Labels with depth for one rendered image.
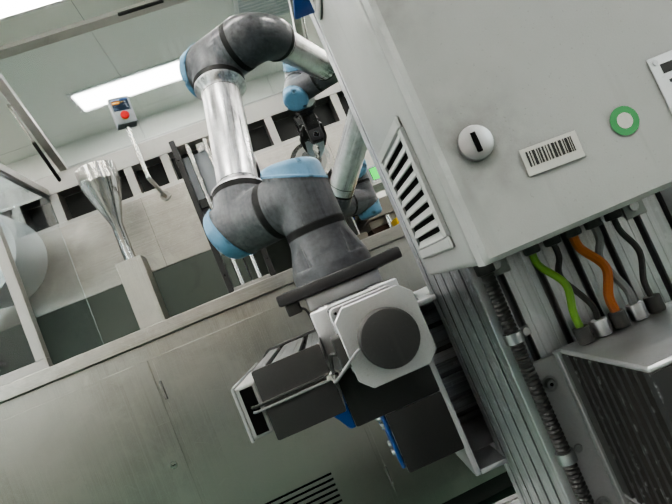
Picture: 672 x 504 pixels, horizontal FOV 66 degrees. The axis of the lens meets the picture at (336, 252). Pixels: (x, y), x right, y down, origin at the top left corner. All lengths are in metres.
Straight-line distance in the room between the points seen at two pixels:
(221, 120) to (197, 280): 1.12
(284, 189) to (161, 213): 1.32
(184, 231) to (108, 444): 0.91
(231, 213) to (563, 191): 0.69
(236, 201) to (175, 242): 1.19
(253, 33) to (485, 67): 0.83
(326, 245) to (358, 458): 0.85
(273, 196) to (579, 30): 0.62
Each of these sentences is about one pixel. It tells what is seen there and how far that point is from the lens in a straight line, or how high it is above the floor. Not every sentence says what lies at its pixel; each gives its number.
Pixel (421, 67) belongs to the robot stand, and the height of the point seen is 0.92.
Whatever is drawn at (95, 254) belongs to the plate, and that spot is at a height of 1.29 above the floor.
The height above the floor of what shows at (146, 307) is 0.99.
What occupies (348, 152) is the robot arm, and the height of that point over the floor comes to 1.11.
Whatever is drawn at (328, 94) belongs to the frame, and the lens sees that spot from 2.35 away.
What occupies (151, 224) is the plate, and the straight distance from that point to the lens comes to 2.22.
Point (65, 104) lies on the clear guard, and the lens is 2.23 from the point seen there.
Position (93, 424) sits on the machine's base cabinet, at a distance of 1.65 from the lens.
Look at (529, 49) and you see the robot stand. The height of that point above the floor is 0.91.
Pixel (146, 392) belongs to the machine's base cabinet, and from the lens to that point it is 1.60.
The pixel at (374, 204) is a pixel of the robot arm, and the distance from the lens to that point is 1.56.
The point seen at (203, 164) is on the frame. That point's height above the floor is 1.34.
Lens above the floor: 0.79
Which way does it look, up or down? 4 degrees up
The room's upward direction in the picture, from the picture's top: 23 degrees counter-clockwise
